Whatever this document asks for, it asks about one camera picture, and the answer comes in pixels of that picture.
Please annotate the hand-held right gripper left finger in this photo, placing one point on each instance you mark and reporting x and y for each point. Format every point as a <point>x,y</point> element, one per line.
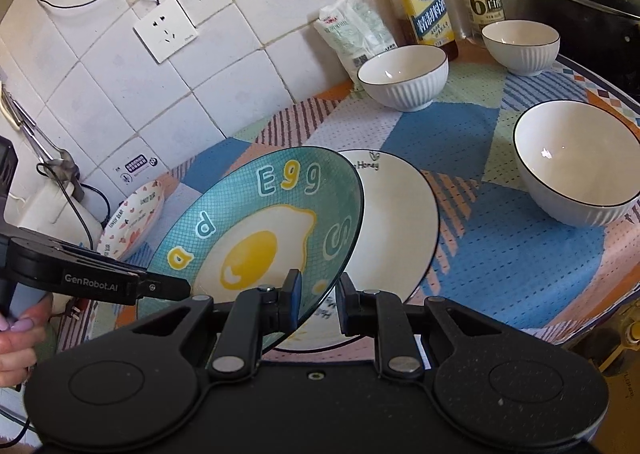
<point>295,291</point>

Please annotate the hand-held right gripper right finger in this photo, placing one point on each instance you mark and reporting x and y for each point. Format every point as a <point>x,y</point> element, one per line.
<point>343,295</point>

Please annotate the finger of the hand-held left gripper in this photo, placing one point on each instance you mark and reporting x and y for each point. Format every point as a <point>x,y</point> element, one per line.
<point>167,288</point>

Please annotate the teal fried egg plate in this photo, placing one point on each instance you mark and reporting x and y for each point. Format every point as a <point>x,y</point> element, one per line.
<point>250,234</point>

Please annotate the white ribbed bowl black rim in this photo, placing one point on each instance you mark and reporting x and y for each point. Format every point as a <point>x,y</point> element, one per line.
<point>522,48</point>
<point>402,78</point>
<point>575,168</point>

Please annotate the person's left hand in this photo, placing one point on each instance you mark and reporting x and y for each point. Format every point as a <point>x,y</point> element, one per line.
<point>17,349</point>

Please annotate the white plastic appliance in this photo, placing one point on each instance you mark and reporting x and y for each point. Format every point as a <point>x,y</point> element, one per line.
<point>55,216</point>

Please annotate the heart pattern plate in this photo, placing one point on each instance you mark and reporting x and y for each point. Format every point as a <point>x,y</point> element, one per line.
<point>132,221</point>

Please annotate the white plate black rim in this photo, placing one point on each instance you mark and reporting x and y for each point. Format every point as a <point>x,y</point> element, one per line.
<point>395,234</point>

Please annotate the metal tongs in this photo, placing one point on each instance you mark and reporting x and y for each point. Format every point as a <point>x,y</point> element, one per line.
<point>35,133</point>

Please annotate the white salt bag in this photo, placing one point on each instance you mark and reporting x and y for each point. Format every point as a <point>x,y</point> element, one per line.
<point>352,33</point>

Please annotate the black cooking pot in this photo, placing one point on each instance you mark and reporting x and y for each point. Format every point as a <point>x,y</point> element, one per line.
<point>585,33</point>

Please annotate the wall sticker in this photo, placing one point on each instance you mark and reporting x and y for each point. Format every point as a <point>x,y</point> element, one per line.
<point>135,167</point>

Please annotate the white wall socket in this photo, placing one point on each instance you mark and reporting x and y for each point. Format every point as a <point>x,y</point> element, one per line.
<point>165,28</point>

